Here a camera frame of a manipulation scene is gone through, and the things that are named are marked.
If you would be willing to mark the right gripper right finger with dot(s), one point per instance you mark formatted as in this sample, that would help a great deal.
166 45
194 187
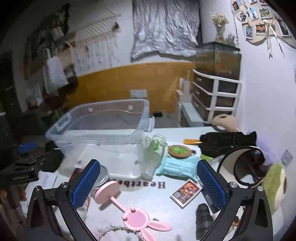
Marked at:
224 197

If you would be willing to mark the glass fish tank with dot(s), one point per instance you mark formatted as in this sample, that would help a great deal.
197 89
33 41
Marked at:
218 59

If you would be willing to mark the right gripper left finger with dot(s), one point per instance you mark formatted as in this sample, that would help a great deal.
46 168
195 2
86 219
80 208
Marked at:
71 196

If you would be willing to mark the green avocado plush toy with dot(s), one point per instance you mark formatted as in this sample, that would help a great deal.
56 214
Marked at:
275 186

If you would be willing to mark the white tote bag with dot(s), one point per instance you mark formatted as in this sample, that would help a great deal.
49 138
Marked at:
53 73

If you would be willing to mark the clear plastic storage bin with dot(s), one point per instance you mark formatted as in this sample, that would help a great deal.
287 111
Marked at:
111 132

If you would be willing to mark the dried flower vase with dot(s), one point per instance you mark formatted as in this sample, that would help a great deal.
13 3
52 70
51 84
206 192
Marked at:
220 21

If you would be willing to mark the red playing card box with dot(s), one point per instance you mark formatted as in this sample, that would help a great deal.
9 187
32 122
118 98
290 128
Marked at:
186 193

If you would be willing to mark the white wall socket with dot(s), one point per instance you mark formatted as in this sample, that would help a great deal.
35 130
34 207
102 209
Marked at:
138 94

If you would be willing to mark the teal wet wipes pack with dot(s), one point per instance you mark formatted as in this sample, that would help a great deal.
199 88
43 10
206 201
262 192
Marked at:
179 168

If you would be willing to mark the black camera lens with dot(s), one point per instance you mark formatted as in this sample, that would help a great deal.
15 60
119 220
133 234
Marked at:
204 220

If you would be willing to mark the silver foil sheet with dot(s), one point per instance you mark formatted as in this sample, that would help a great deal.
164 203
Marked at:
165 27

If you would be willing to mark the glass jar metal lid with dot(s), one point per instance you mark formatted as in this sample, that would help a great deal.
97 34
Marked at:
101 180

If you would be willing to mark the clear glass bottle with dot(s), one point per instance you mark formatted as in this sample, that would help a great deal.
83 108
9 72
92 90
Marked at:
154 149

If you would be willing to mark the photo pin board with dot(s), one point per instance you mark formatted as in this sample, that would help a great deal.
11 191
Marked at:
260 24

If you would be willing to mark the orange paper card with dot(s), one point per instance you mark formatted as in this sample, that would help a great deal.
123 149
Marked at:
191 142

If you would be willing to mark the pink bunny ear mirror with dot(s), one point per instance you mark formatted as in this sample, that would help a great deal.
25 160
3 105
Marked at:
135 220

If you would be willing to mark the round green clover coaster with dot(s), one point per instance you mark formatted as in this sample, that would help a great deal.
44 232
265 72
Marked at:
179 151

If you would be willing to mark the white drawer cabinet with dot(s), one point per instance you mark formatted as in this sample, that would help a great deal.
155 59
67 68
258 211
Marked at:
213 95

